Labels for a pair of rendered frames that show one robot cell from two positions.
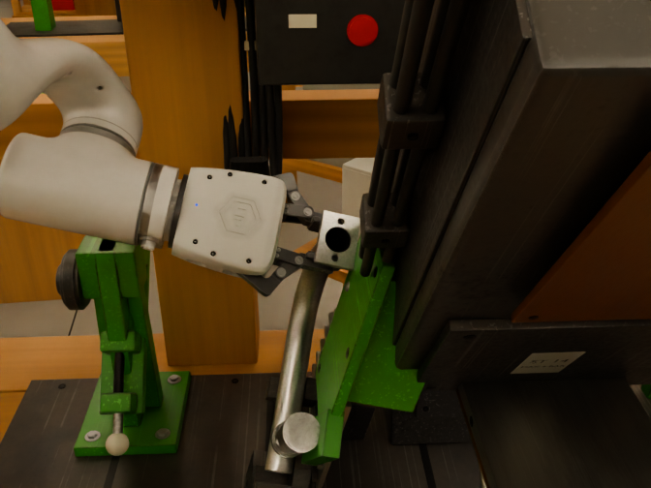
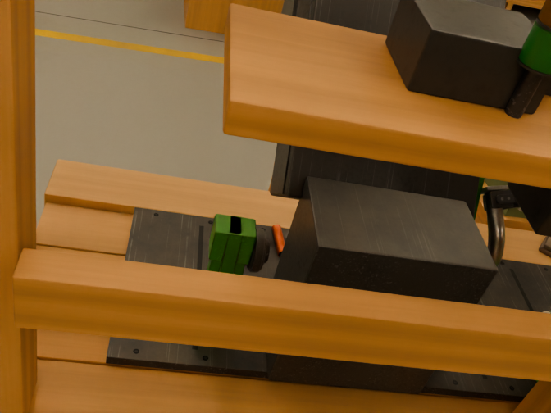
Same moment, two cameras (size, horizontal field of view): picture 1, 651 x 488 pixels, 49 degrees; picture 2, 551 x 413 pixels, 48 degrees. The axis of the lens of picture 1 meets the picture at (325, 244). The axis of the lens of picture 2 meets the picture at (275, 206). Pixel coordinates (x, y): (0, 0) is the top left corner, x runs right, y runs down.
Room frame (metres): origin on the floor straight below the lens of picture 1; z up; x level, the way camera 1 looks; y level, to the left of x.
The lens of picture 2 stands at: (1.56, -0.59, 1.82)
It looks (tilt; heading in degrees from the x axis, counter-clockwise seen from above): 37 degrees down; 169
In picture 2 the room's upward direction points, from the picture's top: 17 degrees clockwise
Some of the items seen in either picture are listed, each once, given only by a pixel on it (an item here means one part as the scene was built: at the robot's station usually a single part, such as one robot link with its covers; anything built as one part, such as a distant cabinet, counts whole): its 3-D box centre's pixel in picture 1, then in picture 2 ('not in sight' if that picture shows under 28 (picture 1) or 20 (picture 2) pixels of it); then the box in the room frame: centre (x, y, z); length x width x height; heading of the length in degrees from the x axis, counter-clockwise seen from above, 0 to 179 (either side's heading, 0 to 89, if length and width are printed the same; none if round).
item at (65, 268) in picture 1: (73, 279); not in sight; (0.74, 0.31, 1.12); 0.07 x 0.03 x 0.08; 3
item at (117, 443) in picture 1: (117, 426); not in sight; (0.66, 0.25, 0.96); 0.06 x 0.03 x 0.06; 3
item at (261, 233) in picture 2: not in sight; (259, 250); (0.78, -0.44, 1.12); 0.08 x 0.03 x 0.08; 3
